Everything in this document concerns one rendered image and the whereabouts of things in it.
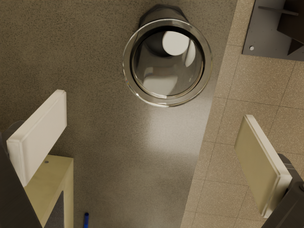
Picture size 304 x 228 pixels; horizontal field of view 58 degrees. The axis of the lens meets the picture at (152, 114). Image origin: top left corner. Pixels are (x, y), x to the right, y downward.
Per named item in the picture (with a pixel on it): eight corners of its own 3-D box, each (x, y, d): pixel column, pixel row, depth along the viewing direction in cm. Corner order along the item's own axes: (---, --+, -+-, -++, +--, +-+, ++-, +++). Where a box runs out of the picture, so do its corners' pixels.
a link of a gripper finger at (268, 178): (279, 175, 14) (294, 177, 14) (243, 113, 20) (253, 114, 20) (261, 219, 15) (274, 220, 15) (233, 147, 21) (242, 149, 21)
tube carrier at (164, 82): (132, 56, 54) (117, 101, 35) (139, -3, 49) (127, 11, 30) (186, 64, 54) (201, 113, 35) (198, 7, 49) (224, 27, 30)
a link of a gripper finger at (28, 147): (25, 188, 15) (11, 187, 15) (67, 125, 21) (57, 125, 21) (20, 142, 13) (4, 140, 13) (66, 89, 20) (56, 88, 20)
